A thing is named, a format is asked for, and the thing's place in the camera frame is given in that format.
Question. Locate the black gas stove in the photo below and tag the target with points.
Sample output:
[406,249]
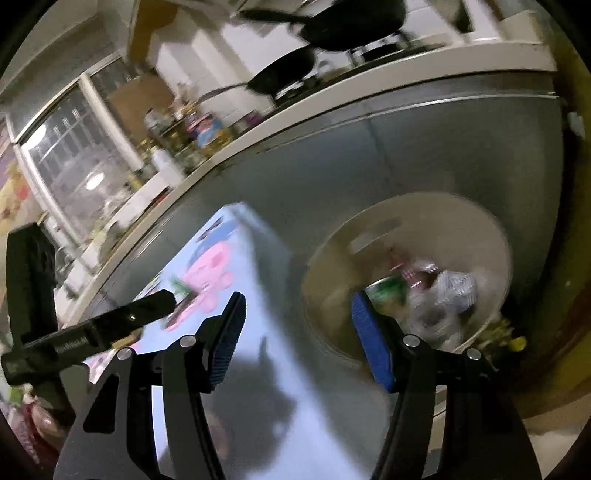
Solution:
[383,50]

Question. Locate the beige round waste bin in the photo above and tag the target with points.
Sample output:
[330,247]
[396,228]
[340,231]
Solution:
[332,258]

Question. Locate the grey kitchen counter cabinets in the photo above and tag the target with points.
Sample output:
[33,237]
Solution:
[369,152]

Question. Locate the large cooking oil bottle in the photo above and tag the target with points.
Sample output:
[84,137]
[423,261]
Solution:
[207,131]

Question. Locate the small yellow bottle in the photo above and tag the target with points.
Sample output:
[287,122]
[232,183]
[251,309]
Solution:
[518,343]

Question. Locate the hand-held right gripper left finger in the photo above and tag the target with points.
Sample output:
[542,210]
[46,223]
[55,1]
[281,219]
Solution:
[226,346]

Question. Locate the brown cardboard sheet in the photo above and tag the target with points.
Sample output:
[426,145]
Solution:
[138,104]

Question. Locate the colourful wall poster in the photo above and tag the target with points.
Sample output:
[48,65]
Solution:
[11,184]

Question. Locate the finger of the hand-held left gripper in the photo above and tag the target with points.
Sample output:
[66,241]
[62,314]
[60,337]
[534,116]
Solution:
[152,304]

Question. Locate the white plastic jug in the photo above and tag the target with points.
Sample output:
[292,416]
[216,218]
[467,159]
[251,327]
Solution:
[166,166]

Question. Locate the green snack wrapper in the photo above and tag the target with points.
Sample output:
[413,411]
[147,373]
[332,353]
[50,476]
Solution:
[182,286]

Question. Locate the clear floral plastic bag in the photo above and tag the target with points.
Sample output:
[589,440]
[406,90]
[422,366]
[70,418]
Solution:
[445,295]

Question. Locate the black frying pan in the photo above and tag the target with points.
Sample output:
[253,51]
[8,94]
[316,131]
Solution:
[286,74]

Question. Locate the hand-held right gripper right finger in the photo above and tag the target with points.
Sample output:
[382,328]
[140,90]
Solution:
[374,346]

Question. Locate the blue cartoon printed blanket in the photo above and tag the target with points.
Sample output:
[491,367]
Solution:
[258,369]

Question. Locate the barred kitchen window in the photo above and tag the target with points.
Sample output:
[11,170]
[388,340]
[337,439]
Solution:
[78,161]

